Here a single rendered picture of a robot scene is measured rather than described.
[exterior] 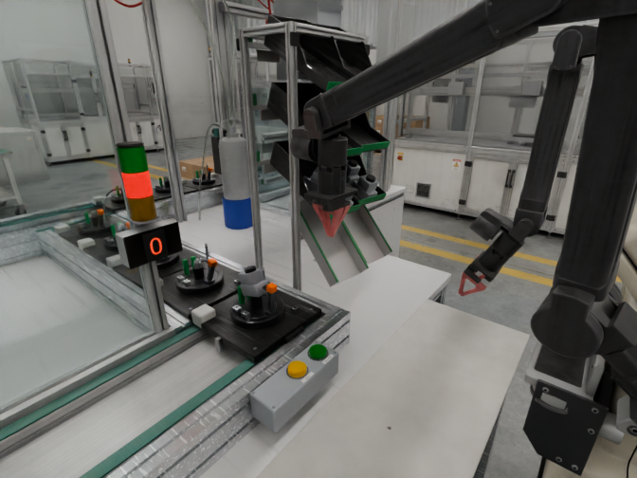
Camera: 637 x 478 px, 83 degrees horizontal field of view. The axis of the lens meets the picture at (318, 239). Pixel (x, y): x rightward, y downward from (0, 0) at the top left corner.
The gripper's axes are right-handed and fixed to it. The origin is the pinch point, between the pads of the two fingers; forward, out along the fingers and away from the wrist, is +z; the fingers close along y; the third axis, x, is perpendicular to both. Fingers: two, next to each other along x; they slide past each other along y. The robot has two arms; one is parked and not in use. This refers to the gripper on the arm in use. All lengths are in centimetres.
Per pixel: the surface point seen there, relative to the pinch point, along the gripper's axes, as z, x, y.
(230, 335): 26.3, -17.6, 15.4
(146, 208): -5.4, -29.1, 24.4
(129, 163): -14.6, -29.8, 25.7
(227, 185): 16, -98, -48
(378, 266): 37, -19, -58
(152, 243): 2.3, -28.9, 24.7
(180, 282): 24, -46, 11
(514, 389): 123, 33, -127
